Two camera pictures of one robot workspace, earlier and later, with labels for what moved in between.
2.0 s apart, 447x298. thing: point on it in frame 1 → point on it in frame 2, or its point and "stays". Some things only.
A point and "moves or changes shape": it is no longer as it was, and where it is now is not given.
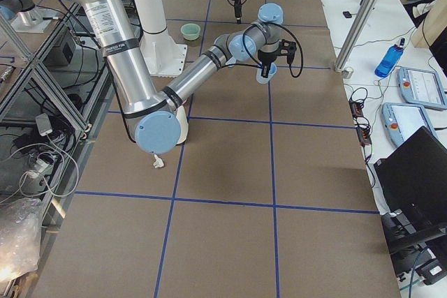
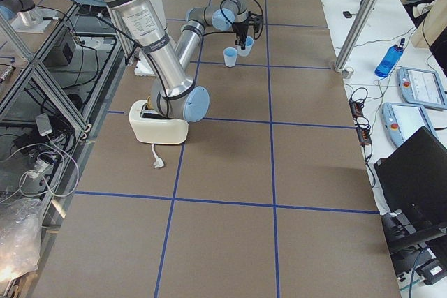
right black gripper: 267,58 → 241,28
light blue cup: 264,80 moves or changes shape
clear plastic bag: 20,232 stays
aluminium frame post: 364,17 stays
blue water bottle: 390,59 stays
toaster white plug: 158,162 stays
